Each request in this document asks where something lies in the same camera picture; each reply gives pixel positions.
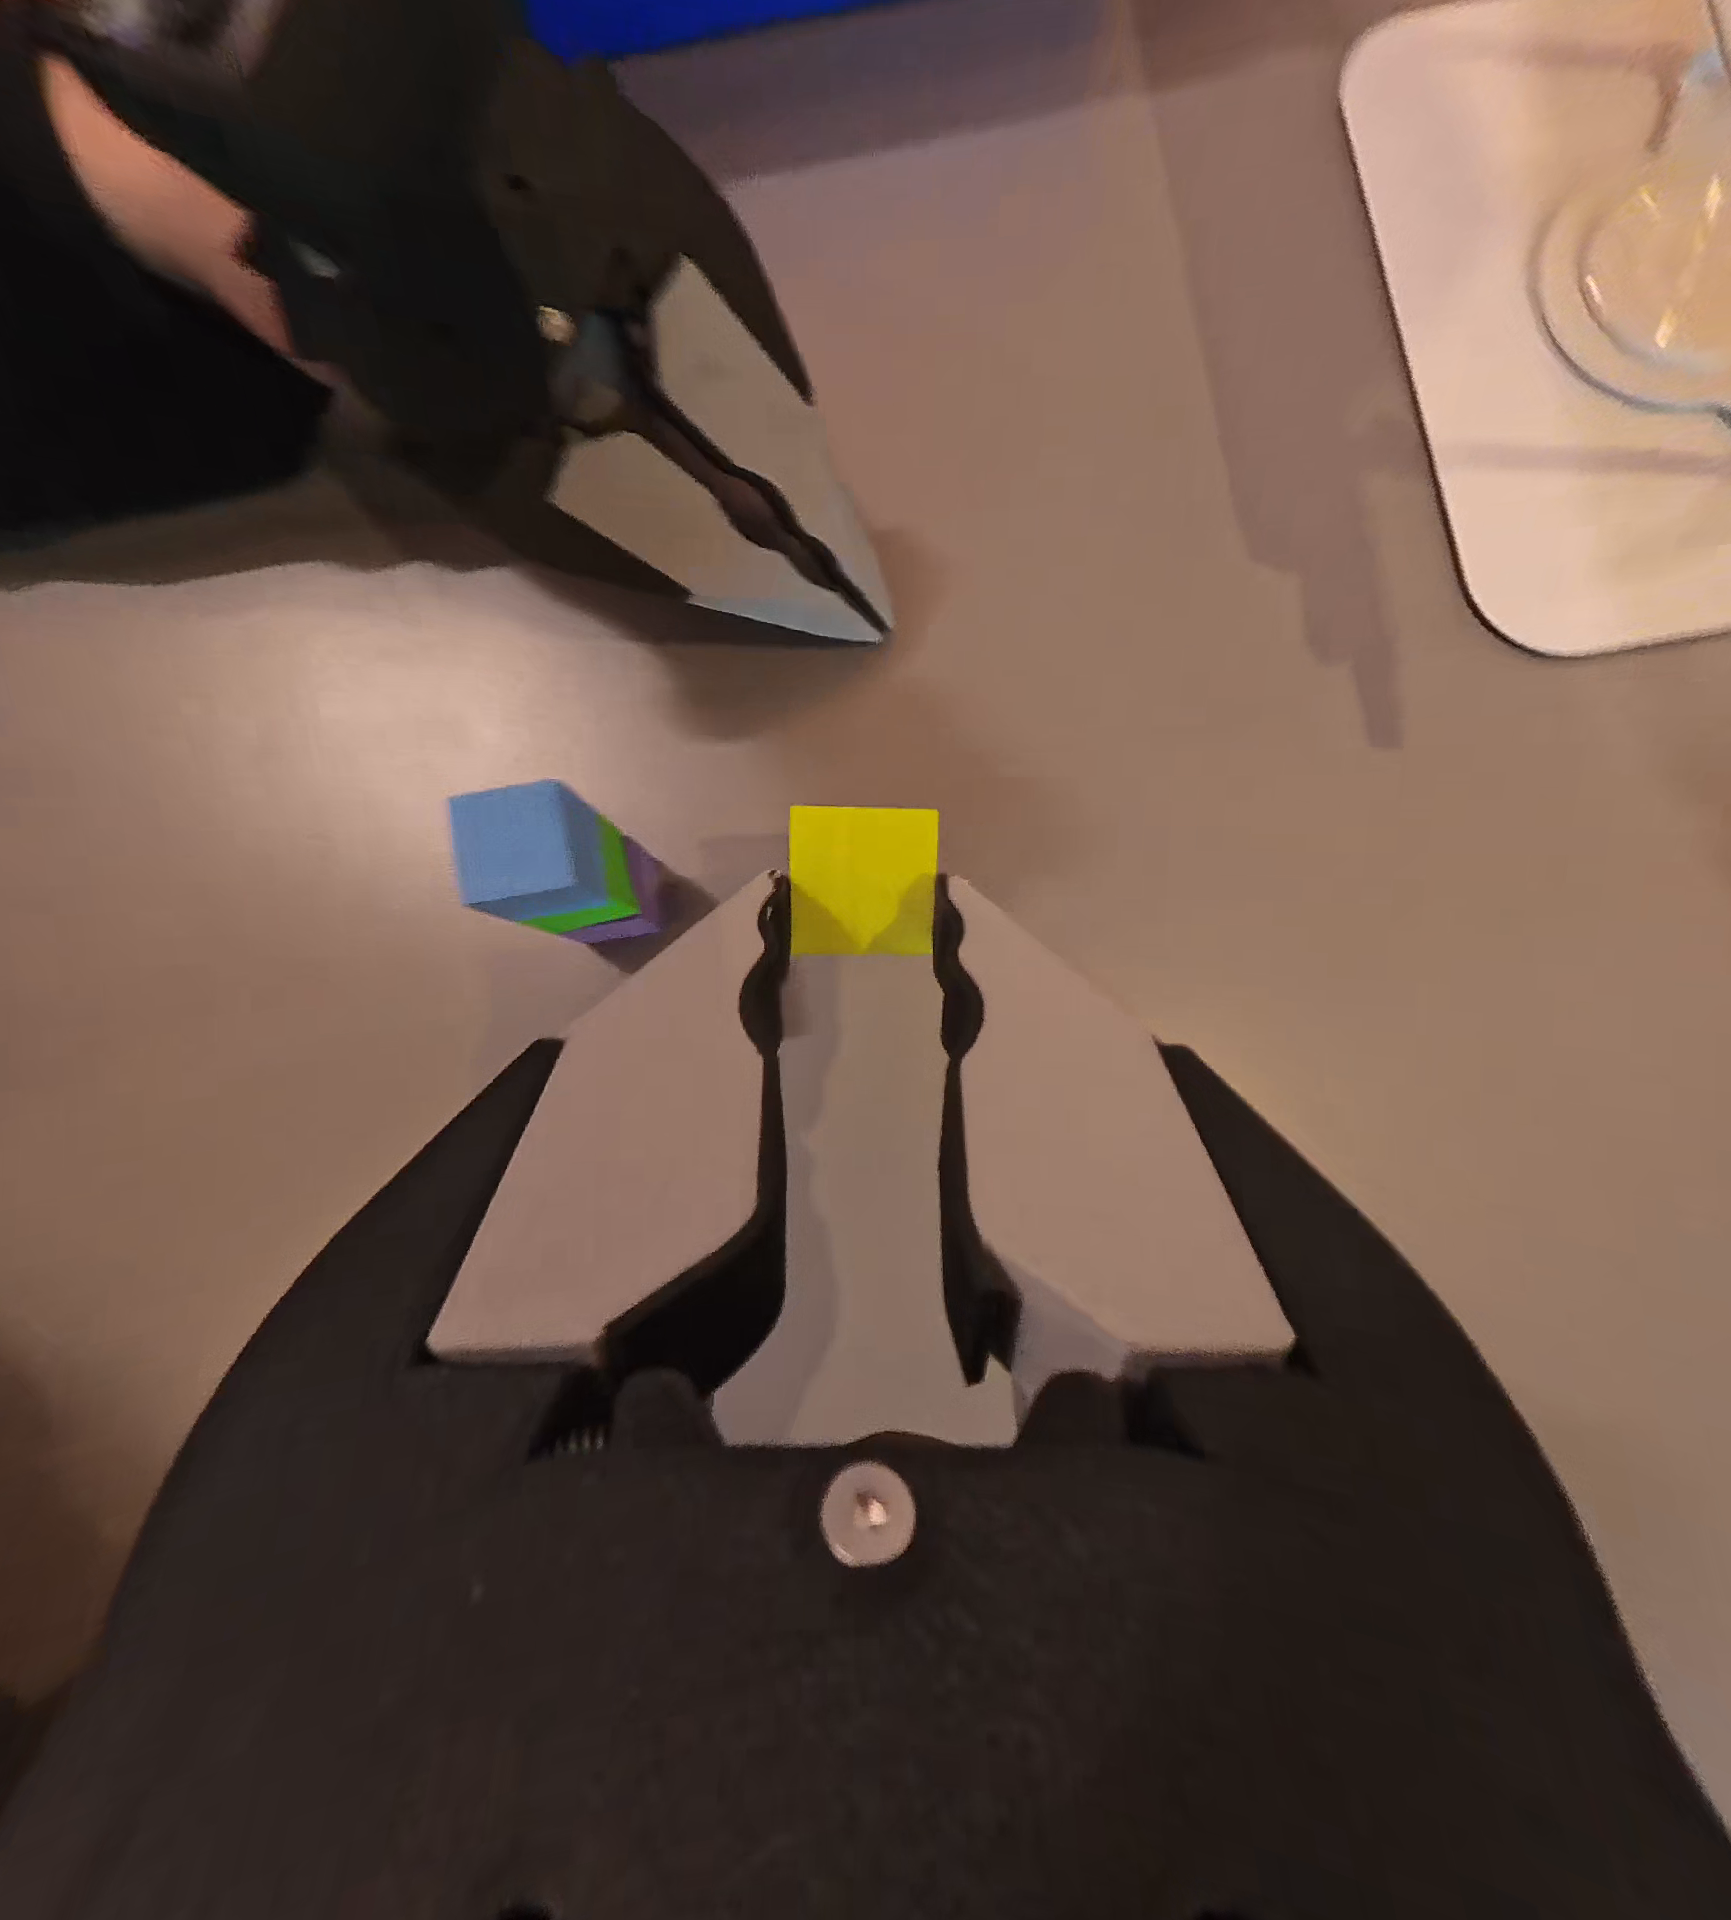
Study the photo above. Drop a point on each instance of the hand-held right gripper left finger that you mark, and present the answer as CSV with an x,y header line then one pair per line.
x,y
625,1168

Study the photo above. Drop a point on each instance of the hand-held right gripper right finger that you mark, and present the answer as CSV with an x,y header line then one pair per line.
x,y
1107,1186

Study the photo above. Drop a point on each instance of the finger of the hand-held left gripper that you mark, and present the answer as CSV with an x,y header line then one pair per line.
x,y
656,517
745,391

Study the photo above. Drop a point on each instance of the purple foam cube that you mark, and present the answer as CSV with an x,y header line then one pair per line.
x,y
648,898

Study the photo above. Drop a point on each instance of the green foam cube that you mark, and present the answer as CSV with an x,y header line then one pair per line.
x,y
618,886

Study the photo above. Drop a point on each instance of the blue foam cube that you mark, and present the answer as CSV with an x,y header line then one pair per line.
x,y
511,839

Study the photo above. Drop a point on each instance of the yellow foam cube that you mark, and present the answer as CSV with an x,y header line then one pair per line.
x,y
866,869

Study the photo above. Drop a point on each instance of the person's left hand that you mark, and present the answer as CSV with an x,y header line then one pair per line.
x,y
161,226

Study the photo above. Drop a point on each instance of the blue plastic bin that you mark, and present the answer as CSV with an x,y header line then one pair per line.
x,y
685,22

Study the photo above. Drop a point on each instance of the white document stand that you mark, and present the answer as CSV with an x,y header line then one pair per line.
x,y
1556,525

